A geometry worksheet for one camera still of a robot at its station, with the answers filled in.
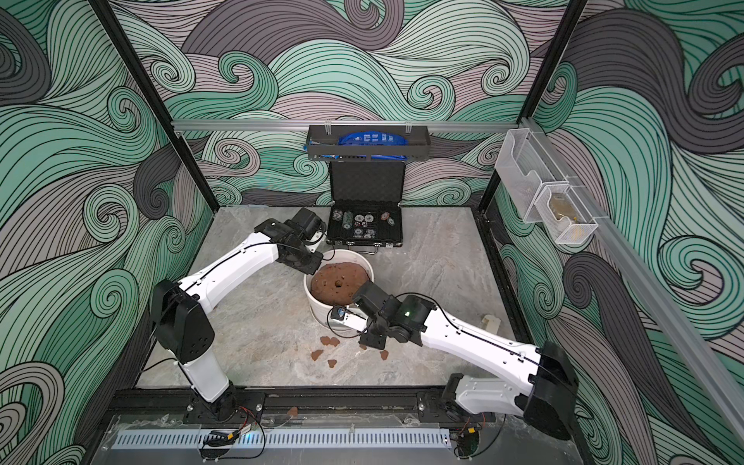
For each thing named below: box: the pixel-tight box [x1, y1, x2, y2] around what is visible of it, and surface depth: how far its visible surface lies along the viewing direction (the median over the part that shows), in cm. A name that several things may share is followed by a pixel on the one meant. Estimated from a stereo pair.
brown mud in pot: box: [310, 261, 371, 307], surface depth 87 cm
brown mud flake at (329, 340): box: [319, 336, 341, 347], surface depth 87 cm
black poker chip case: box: [326, 160, 406, 248], surface depth 113 cm
